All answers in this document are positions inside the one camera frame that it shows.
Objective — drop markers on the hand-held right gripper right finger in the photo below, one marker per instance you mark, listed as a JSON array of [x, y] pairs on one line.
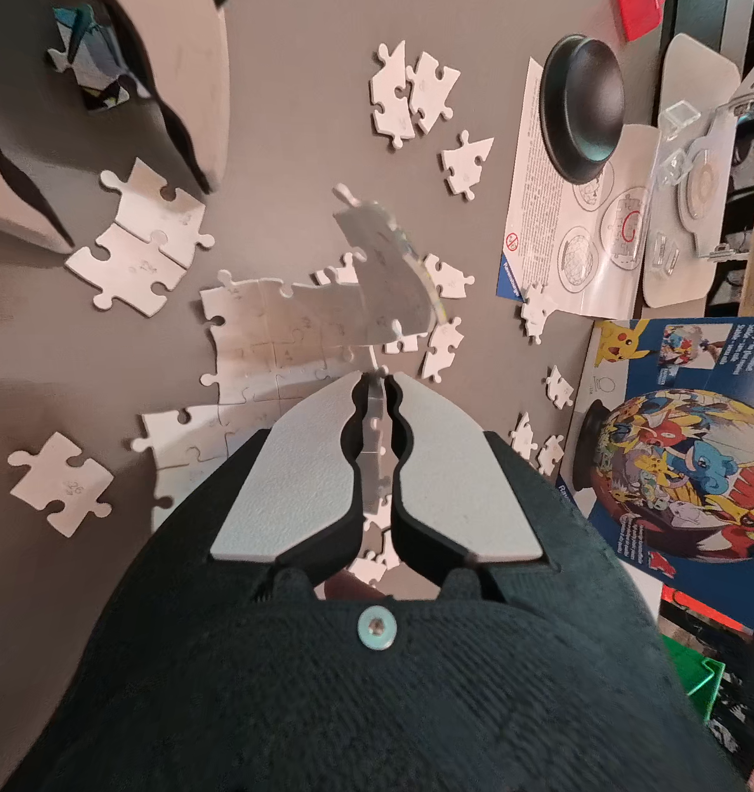
[[463, 495]]

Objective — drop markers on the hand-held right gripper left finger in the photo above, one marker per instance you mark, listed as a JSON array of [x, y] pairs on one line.
[[290, 495]]

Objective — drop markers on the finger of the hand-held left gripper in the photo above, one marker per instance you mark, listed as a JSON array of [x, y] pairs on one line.
[[6, 204], [185, 80]]

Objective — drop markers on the joined pair white puzzle pieces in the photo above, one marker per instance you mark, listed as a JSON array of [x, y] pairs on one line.
[[142, 247]]

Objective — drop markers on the assembled curved puzzle ball section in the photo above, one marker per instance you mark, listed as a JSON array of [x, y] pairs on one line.
[[259, 328]]

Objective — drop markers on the blue printed puzzle piece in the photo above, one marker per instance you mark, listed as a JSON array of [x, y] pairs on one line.
[[92, 55]]

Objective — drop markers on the blue puzzle box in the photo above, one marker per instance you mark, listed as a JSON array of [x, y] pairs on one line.
[[680, 445]]

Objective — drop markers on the black round ball stand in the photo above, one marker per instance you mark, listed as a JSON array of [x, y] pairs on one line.
[[581, 105]]

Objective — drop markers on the person's right hand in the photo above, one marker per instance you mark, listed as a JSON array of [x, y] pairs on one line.
[[352, 588]]

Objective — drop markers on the white printed instruction leaflet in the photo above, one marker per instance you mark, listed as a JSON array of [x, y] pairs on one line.
[[538, 216]]

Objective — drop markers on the green box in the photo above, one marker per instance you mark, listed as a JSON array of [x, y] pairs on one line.
[[699, 680]]

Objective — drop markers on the white folding stand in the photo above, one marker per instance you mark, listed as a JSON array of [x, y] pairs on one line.
[[699, 185]]

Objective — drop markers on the small red block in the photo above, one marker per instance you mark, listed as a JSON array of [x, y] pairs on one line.
[[640, 15]]

